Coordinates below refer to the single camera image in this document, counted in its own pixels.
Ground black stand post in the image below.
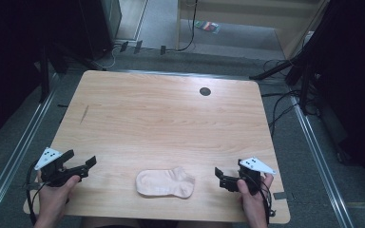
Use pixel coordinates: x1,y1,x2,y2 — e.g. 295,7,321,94
38,46,51,103

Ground black tripod stand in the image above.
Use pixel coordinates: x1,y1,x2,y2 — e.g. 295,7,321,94
249,0,340,115

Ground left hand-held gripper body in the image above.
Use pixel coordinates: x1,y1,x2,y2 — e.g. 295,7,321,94
33,146,89,188

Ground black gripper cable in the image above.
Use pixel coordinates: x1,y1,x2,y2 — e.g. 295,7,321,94
24,161,42,226
259,179,278,226

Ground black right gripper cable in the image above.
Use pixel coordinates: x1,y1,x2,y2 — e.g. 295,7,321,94
259,179,278,226

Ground colourful packet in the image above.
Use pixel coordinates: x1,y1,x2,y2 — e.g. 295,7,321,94
194,20,221,35

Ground white floor cable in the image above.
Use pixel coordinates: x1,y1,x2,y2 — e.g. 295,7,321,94
90,44,123,71

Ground light wooden furniture panel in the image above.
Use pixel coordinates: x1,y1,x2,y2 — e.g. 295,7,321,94
176,0,331,61

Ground pale pink ankle sock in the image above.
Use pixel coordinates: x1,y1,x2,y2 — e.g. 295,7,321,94
135,166,196,200

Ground person's right hand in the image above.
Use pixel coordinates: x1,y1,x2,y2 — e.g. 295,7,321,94
236,173,275,221

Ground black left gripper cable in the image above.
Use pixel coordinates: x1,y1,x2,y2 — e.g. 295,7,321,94
24,161,42,226

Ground metal floor rail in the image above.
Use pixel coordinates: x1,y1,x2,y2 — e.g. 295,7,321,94
0,72,59,222
289,94,355,228

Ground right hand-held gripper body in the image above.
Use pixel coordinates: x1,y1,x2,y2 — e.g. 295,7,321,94
218,157,278,195

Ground person's left hand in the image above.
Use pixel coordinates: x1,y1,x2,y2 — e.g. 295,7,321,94
37,175,81,221

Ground tangled black floor cables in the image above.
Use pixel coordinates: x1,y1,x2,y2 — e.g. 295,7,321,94
260,57,302,138

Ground long black floor cable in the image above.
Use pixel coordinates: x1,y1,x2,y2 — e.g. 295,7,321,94
165,0,200,52

